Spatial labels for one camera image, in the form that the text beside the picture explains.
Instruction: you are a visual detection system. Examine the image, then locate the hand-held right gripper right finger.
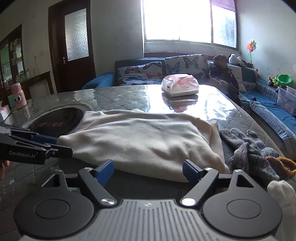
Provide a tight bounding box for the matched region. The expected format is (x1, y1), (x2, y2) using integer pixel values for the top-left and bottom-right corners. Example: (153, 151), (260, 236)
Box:
(181, 160), (263, 207)

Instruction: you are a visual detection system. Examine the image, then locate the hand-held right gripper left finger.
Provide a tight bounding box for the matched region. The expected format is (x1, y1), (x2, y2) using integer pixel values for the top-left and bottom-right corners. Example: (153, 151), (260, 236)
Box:
(41, 159), (116, 207)

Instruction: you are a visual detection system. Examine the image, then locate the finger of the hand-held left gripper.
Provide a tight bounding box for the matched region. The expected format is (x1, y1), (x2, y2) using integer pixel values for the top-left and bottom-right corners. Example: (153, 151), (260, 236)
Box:
(46, 145), (73, 158)
(30, 134), (58, 145)

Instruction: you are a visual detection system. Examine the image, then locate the cream garment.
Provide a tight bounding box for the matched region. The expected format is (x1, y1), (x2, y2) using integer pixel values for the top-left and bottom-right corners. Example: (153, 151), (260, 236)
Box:
(57, 109), (229, 183)

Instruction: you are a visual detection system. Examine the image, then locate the person's left hand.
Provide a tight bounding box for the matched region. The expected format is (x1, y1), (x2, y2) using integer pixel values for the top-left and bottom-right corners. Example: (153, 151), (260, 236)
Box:
(0, 160), (11, 182)

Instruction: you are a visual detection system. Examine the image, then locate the round black induction cooktop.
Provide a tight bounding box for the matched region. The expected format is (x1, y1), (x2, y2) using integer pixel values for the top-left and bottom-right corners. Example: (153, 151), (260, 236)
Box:
(23, 107), (85, 138)

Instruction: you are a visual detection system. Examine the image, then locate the white tissue box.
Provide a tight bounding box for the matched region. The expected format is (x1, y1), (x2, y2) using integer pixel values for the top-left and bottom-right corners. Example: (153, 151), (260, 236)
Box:
(0, 104), (11, 122)

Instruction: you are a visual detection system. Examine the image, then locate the pink cartoon water bottle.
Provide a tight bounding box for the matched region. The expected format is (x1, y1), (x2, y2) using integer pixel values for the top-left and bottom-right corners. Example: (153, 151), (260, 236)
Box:
(11, 82), (28, 110)

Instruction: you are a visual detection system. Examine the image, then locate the dark wooden sideboard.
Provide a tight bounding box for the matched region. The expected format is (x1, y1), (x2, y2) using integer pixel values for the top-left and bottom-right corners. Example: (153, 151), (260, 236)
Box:
(23, 71), (55, 99)

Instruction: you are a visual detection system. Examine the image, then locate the grey knit garment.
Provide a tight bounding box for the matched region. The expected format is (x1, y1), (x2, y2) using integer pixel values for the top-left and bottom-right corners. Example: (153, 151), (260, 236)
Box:
(218, 128), (281, 181)

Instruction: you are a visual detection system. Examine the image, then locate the dark wooden door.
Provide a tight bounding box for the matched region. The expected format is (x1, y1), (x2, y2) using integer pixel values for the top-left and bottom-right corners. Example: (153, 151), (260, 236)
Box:
(48, 0), (96, 93)

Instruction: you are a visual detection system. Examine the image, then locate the pink white tissue pack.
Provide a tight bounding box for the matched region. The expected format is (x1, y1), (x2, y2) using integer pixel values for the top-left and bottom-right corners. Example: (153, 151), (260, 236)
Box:
(161, 74), (200, 97)

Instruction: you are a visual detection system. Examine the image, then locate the white fuzzy cloth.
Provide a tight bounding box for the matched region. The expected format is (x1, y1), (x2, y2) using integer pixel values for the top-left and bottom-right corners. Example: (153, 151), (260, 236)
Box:
(267, 179), (296, 234)

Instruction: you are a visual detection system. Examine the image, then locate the dark wooden display cabinet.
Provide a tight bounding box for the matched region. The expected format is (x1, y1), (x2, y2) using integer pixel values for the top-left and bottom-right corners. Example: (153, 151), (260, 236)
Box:
(0, 24), (26, 88)

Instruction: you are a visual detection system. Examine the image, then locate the brown orange knit garment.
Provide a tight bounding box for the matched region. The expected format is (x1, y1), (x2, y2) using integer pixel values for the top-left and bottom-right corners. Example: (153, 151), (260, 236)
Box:
(265, 156), (296, 176)

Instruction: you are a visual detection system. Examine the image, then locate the blue sofa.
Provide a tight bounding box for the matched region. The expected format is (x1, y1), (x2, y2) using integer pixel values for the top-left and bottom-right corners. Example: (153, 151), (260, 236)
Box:
(81, 53), (296, 147)

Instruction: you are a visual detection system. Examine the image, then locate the white cushion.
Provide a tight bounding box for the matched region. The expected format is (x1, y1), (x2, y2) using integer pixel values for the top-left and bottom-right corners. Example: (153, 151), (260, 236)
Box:
(228, 64), (247, 93)

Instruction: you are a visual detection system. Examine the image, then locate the clear plastic storage box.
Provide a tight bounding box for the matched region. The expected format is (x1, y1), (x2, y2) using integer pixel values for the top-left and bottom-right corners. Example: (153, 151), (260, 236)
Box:
(276, 86), (296, 116)

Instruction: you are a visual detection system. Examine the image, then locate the white plush toy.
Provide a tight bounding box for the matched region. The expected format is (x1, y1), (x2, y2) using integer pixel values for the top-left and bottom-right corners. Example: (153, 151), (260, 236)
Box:
(228, 53), (247, 67)

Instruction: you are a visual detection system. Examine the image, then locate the green bowl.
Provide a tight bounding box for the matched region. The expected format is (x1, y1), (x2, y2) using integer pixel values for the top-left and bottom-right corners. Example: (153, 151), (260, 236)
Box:
(277, 74), (293, 86)

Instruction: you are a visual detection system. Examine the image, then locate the colourful pinwheel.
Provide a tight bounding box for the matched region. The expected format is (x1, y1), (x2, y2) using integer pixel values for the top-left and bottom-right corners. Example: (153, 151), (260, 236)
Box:
(245, 40), (258, 67)

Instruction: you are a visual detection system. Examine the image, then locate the window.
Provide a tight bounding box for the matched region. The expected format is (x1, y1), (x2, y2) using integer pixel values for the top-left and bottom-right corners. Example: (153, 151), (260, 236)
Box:
(141, 0), (238, 49)

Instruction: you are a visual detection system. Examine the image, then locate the purple curtain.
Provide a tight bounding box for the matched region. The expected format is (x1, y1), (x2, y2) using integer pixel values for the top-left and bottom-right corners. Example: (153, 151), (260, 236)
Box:
(209, 0), (237, 12)

